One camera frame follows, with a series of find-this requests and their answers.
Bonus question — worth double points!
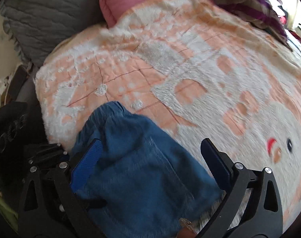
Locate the purple striped cloth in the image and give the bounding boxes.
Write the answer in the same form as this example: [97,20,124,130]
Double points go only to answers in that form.
[214,0,292,51]

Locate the orange white bear blanket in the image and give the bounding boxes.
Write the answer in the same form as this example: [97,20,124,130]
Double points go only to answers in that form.
[35,0,301,229]

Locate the blue pants with lace trim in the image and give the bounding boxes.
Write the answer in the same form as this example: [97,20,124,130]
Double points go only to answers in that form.
[71,102,221,237]

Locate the pile of clothes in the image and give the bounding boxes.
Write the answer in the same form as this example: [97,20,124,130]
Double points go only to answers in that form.
[260,0,301,60]

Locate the grey quilted headboard cushion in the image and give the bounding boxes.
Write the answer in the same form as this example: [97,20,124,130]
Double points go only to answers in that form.
[0,0,104,67]

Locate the right hand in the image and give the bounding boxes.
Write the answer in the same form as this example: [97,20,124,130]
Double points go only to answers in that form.
[176,218,197,238]

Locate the green left sleeve forearm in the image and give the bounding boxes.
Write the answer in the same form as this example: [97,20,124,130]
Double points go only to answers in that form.
[0,195,19,233]

